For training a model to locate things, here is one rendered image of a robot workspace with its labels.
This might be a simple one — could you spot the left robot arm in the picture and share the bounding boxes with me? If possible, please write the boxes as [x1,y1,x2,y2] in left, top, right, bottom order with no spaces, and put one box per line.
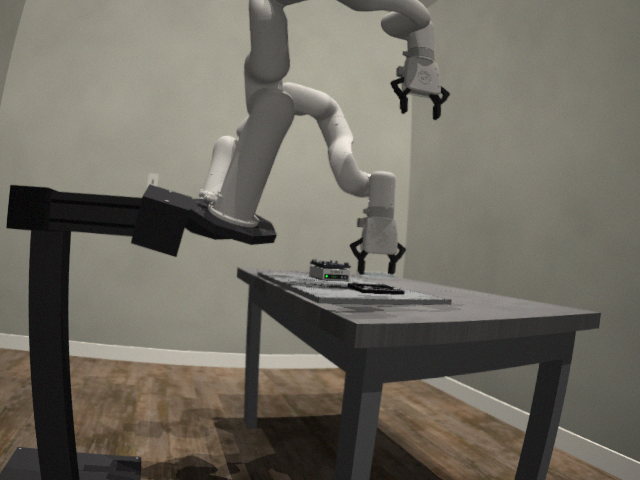
[203,82,396,218]

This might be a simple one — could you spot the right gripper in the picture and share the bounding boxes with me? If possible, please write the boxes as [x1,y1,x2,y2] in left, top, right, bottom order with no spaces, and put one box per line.
[390,56,450,120]

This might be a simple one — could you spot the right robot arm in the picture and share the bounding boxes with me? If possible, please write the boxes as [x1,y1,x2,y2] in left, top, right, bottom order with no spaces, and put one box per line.
[199,0,434,227]

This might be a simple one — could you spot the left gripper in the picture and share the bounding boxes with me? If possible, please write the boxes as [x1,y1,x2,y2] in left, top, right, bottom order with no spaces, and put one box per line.
[350,216,406,275]

